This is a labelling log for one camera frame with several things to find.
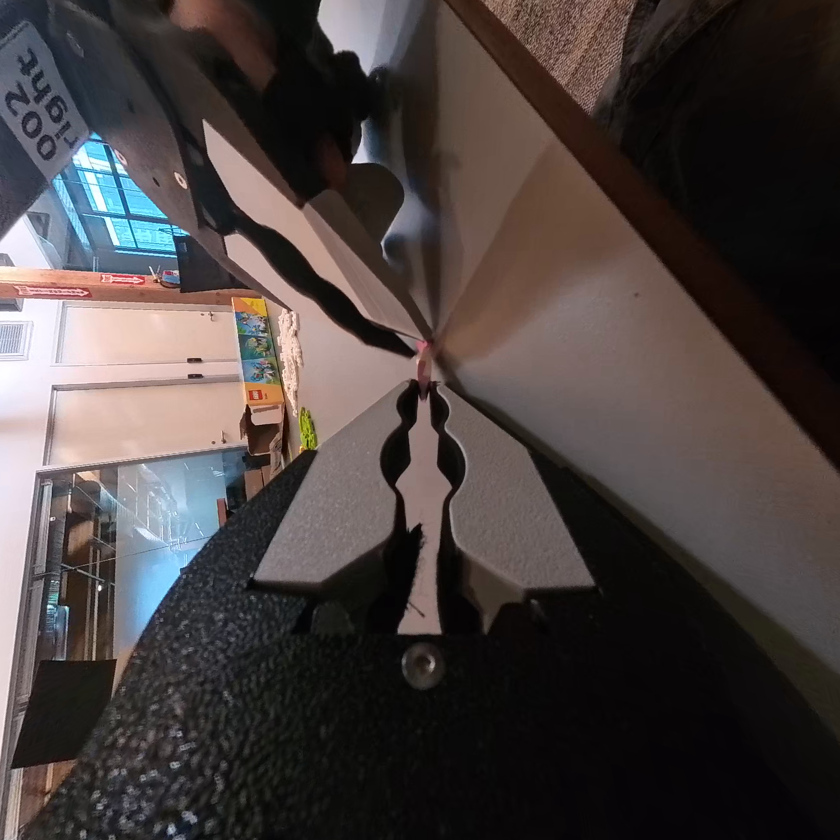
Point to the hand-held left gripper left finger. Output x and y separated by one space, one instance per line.
328 512

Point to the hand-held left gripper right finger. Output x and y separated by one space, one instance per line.
518 518

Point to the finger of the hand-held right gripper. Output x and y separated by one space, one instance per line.
295 226
246 259

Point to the small pink lego piece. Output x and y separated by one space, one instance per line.
425 371

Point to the pile of lime lego pieces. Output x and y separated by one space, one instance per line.
307 430

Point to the colourful lego box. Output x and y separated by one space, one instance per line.
259 354

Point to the pile of white lego pieces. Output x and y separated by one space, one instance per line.
292 348

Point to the person's right hand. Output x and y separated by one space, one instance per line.
315 98

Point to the black box by beam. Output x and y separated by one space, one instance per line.
200 266

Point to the wooden ceiling beam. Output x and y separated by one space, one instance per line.
197 295

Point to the small blue container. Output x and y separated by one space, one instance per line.
167 277

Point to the large paned window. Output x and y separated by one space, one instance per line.
131 229

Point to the short red arrow sign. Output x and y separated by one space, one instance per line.
123 279

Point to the white door panel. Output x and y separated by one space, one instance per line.
131 420
131 331

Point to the long red arrow sign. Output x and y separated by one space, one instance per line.
52 291

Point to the black square panel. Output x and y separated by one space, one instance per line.
62 712

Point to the grey trousers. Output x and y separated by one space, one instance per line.
627 65

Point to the dark green jacket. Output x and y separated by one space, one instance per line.
754 197

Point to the wall air vent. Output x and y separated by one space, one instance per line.
14 339

